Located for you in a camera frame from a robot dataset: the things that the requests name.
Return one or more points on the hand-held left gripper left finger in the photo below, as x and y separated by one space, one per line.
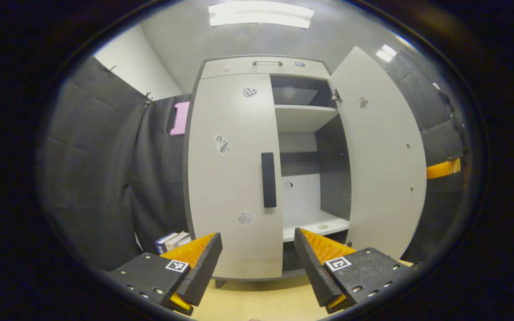
201 272

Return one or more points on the white cabinet shelf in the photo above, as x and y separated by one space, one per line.
310 223
304 118

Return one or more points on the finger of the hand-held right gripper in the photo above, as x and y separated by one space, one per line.
443 169

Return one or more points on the blue book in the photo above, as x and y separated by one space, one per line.
164 243

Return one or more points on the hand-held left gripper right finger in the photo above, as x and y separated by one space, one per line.
312 267

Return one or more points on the grey cabinet drawer front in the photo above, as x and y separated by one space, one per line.
234 67

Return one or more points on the metal door hinge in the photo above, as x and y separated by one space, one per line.
337 95

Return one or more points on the white book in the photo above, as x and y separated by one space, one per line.
184 240

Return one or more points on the grey double-door shoe cabinet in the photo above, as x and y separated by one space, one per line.
333 178

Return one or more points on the cube-sticker grey cabinet door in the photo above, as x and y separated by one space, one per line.
382 156

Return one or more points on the checker-sticker grey cabinet door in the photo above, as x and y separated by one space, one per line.
230 187

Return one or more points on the beige book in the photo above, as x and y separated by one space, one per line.
176 240

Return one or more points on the ceiling light panel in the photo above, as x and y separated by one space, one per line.
261 14
386 52

